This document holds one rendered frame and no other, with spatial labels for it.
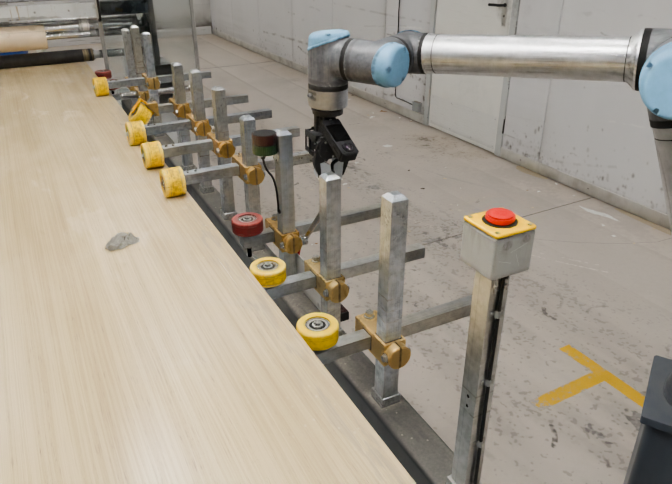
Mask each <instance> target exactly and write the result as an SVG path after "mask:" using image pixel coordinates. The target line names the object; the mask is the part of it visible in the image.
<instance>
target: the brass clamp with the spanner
mask: <svg viewBox="0 0 672 484"><path fill-rule="evenodd" d="M265 227H266V228H268V227H270V228H271V229H272V230H273V231H274V242H273V243H274V244H275V245H276V246H277V247H278V248H279V250H280V251H281V252H282V253H283V252H287V253H289V254H295V253H297V252H299V251H300V249H301V248H302V244H303V243H302V240H301V238H300V237H299V231H298V230H297V229H296V228H295V231H294V232H289V233H285V234H283V233H282V232H281V231H280V230H279V229H278V221H277V220H276V221H274V220H272V217H271V218H267V219H265Z"/></svg>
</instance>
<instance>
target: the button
mask: <svg viewBox="0 0 672 484"><path fill-rule="evenodd" d="M485 218H486V220H487V221H488V222H490V223H492V224H495V225H501V226H505V225H510V224H512V223H514V222H515V218H516V215H515V214H514V213H513V212H512V211H510V210H508V209H504V208H492V209H490V210H488V211H487V212H486V213H485Z"/></svg>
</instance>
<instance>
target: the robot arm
mask: <svg viewBox="0 0 672 484"><path fill-rule="evenodd" d="M349 36H350V33H349V31H347V30H341V29H335V30H322V31H316V32H313V33H311V34H310V36H309V38H308V48H307V51H308V94H307V97H308V104H309V106H310V107H311V110H312V113H313V114H314V126H312V127H311V128H309V129H305V150H306V151H308V152H309V154H311V155H312V156H313V158H312V163H313V167H314V173H315V176H316V177H317V178H318V180H319V176H320V175H321V174H323V173H326V172H331V171H332V172H333V173H335V174H336V175H337V176H339V177H340V178H342V176H343V175H344V173H345V170H346V168H347V165H348V162H349V161H352V160H356V157H357V155H358V152H359V151H358V149H357V147H356V146H355V144H354V142H353V141H352V139H351V138H350V136H349V134H348V133H347V131H346V130H345V128H344V126H343V125H342V123H341V122H340V120H339V119H336V117H337V116H340V115H342V114H343V109H344V108H346V107H347V106H348V81H351V82H357V83H364V84H370V85H377V86H380V87H384V88H389V87H392V88H393V87H397V86H399V85H400V84H402V82H403V81H404V80H405V78H406V76H407V74H453V75H475V76H497V77H519V78H541V79H563V80H585V81H607V82H626V83H627V84H628V85H629V86H630V87H631V88H632V89H633V90H634V91H639V92H640V96H641V99H642V101H643V103H644V104H645V106H646V107H647V112H648V117H649V122H650V128H651V129H652V130H653V135H654V140H655V146H656V151H657V157H658V162H659V168H660V173H661V179H662V184H663V190H664V196H665V201H666V207H667V212H668V218H669V223H670V229H671V234H672V29H668V28H643V29H642V30H641V31H639V32H638V33H637V34H636V35H634V36H571V35H492V34H433V33H421V32H419V31H416V30H404V31H401V32H399V33H397V34H395V35H392V36H389V37H385V38H382V39H379V40H376V41H372V40H364V39H354V38H349ZM310 130H313V131H310ZM307 137H308V141H309V147H308V146H307ZM331 158H332V162H331V164H328V163H326V162H327V161H328V159H331ZM325 161H326V162H325Z"/></svg>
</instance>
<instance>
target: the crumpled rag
mask: <svg viewBox="0 0 672 484"><path fill-rule="evenodd" d="M139 238H140V237H135V236H134V235H133V234H132V233H130V232H129V233H128V234H127V233H124V232H120V233H117V234H116V235H115V236H114V237H112V238H111V239H110V241H109V242H108V243H107V244H106V245H105V246H106V248H105V249H108V250H109V251H111V250H112V251H114V250H117V249H123V248H125V247H126V246H128V245H131V244H135V243H138V242H140V240H139Z"/></svg>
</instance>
